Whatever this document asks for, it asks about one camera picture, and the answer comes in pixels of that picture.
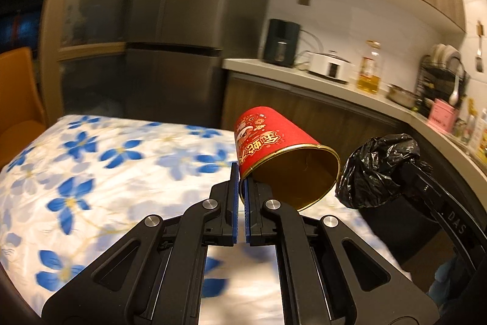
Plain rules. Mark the black dish rack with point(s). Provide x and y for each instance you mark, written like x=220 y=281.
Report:
x=433 y=81

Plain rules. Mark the steel bowl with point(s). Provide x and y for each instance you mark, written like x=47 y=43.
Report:
x=401 y=96

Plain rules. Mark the cooking oil bottle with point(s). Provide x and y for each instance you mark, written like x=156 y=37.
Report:
x=369 y=77

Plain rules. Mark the yellow dish soap bottle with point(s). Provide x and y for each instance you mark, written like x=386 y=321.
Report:
x=480 y=134

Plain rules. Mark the black waste bin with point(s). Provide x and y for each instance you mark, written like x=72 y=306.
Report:
x=399 y=233

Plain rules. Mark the orange chair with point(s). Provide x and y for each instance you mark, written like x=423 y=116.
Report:
x=19 y=100

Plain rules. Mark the blue floral tablecloth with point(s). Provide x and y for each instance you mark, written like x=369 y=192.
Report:
x=114 y=195

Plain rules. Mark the red paper cup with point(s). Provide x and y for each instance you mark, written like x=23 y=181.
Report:
x=274 y=142

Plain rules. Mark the white electric cooker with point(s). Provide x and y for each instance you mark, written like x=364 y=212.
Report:
x=327 y=68

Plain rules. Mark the kitchen counter with wooden cabinets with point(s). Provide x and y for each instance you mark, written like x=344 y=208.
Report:
x=304 y=108

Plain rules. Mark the black air fryer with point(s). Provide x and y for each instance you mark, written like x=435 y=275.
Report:
x=281 y=39

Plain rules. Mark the black plastic bag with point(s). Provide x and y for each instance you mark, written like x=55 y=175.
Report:
x=373 y=165

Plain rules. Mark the pink utensil basket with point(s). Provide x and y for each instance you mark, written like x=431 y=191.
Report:
x=443 y=115

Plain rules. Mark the person's right hand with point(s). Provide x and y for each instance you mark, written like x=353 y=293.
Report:
x=447 y=279

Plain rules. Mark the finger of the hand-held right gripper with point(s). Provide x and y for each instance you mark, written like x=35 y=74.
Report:
x=418 y=180

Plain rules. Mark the hanging spatula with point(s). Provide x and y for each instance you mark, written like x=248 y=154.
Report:
x=479 y=62

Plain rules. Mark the grey refrigerator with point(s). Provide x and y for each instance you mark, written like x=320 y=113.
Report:
x=182 y=24

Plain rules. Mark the white plates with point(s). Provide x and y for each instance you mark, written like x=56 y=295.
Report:
x=443 y=52

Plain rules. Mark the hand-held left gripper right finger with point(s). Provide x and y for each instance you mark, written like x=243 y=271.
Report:
x=248 y=218

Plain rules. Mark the blue ribbed barrel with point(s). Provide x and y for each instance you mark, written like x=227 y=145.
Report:
x=19 y=30

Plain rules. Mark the wooden framed glass door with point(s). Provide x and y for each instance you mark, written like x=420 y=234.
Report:
x=91 y=24

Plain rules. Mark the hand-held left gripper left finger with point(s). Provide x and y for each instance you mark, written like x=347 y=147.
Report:
x=234 y=210

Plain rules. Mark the white spoon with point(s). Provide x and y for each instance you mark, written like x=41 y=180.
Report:
x=453 y=96

